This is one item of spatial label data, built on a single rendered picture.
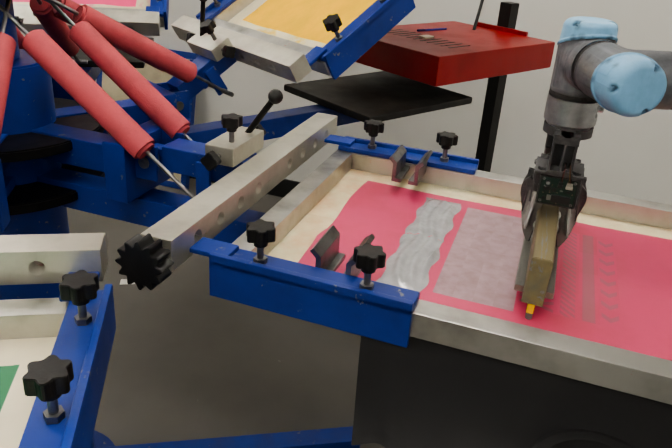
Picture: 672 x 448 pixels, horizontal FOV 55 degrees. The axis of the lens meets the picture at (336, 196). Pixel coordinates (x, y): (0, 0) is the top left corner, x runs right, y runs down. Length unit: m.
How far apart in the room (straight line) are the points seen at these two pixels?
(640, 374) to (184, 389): 1.65
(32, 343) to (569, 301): 0.75
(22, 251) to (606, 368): 0.75
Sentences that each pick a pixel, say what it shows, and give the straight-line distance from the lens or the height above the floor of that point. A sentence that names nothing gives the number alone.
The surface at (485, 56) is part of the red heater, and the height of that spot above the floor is 1.09.
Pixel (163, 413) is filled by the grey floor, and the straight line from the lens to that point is 2.19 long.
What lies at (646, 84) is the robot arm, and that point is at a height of 1.30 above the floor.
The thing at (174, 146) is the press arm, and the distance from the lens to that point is 1.26.
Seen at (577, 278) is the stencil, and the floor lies 0.95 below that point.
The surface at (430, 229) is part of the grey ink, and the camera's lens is 1.16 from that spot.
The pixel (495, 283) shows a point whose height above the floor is 0.95.
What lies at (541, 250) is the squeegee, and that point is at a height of 1.05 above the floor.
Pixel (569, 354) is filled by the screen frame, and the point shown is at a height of 0.99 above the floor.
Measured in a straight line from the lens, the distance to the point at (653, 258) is 1.25.
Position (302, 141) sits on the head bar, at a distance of 1.30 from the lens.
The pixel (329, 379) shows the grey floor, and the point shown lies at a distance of 2.29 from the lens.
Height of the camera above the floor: 1.47
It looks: 24 degrees down
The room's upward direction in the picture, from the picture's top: 4 degrees clockwise
